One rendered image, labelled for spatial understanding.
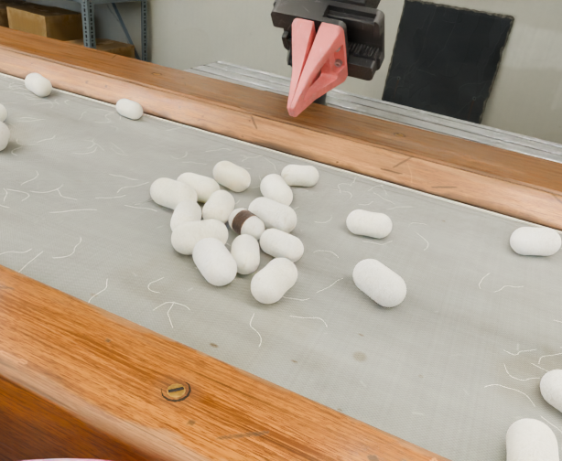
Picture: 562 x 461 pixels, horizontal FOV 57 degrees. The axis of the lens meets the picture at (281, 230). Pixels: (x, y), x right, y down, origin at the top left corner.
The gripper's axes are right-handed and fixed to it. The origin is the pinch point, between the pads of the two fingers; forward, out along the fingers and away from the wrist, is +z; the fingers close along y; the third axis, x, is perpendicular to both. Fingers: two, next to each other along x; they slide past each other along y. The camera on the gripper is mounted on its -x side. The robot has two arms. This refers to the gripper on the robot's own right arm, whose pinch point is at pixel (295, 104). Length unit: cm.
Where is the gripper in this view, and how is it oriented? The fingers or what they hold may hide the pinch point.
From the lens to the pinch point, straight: 48.0
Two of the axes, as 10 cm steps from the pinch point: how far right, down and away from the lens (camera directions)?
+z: -4.0, 8.8, -2.8
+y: 9.0, 3.1, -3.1
